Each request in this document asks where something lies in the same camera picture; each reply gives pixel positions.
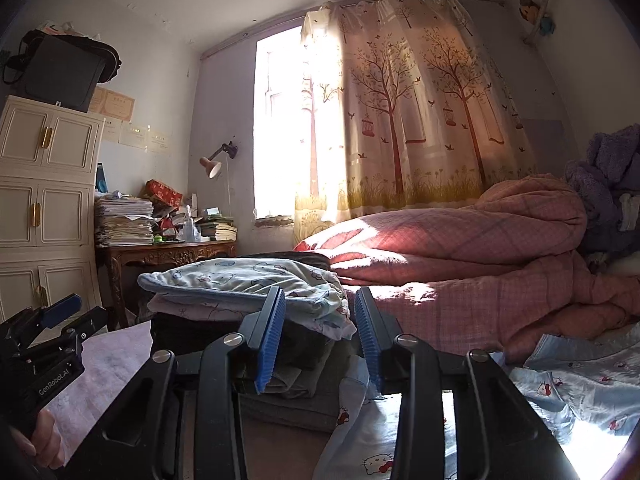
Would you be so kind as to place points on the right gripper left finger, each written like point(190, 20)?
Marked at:
point(179, 417)

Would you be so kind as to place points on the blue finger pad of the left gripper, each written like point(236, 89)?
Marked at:
point(68, 305)

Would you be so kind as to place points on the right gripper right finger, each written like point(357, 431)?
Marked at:
point(460, 417)

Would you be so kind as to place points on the white Hello Kitty pants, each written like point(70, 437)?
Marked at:
point(246, 281)

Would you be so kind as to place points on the person left hand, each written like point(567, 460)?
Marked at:
point(45, 445)

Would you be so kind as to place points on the wooden desk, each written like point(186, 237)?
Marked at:
point(158, 257)

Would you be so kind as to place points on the pink cartoon folded garment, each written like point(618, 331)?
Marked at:
point(335, 325)

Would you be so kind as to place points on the stack of papers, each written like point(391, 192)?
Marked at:
point(123, 220)

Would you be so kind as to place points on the dark folded clothes stack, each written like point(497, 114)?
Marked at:
point(303, 390)

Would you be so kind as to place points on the cream drawer cabinet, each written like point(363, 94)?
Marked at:
point(48, 164)

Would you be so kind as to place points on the pink plaid quilt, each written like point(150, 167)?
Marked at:
point(496, 275)

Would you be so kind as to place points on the red box on desk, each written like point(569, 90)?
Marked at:
point(160, 193)

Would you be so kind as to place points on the stack of books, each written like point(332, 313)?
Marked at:
point(217, 226)

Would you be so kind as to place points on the white pillow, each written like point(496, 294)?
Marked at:
point(629, 266)

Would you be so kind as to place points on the black bag on cabinet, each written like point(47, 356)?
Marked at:
point(61, 70)

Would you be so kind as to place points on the purple fleece blanket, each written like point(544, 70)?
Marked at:
point(607, 181)

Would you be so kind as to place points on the tree print curtain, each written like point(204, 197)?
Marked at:
point(403, 108)

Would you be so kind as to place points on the pink wall lamp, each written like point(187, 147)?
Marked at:
point(212, 164)

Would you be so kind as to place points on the plush toy on wall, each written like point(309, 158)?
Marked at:
point(530, 12)

